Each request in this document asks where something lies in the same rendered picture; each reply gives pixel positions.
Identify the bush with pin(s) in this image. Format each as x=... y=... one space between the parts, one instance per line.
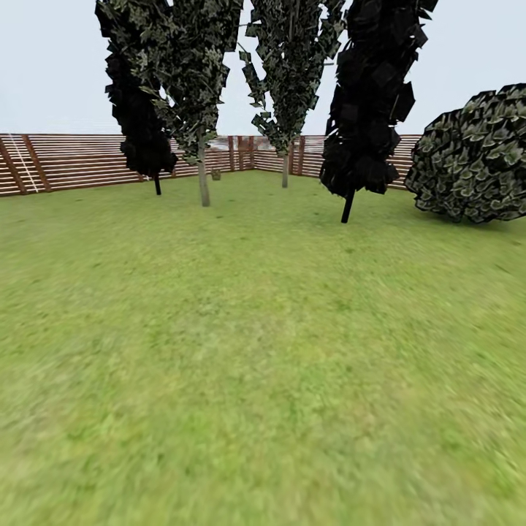
x=472 y=161

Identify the wicker basket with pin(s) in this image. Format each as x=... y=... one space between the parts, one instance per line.
x=216 y=173

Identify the tree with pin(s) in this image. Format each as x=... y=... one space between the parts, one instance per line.
x=294 y=42
x=146 y=144
x=371 y=96
x=187 y=42

